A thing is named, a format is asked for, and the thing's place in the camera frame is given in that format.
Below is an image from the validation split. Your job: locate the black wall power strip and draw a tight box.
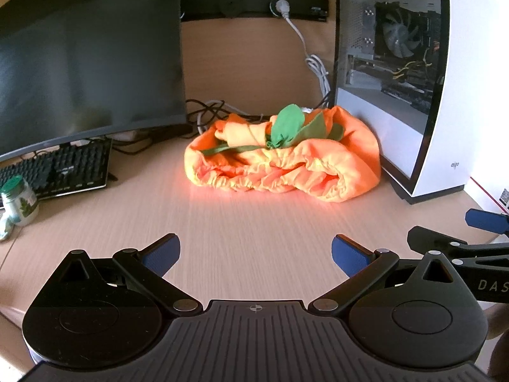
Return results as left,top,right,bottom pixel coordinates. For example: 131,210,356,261
180,0,330,22

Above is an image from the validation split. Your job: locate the black curved monitor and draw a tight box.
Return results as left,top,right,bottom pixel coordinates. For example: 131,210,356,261
1,0,185,159

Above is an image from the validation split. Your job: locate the white computer tower case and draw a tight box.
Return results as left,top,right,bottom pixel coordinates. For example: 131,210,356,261
334,0,508,203

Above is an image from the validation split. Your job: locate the black mechanical keyboard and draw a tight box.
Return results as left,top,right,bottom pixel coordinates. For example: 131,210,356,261
1,138,112,199

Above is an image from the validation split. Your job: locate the black cable bundle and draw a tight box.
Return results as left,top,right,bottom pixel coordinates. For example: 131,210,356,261
185,97,263,137

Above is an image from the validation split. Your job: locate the orange pumpkin costume garment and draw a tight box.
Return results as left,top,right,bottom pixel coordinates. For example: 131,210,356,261
184,103,381,203

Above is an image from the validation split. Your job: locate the white power cable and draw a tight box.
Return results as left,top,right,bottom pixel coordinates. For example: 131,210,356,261
275,0,332,109

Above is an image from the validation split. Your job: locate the green lid glass jar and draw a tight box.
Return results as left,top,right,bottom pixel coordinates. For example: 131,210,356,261
1,175,39,227

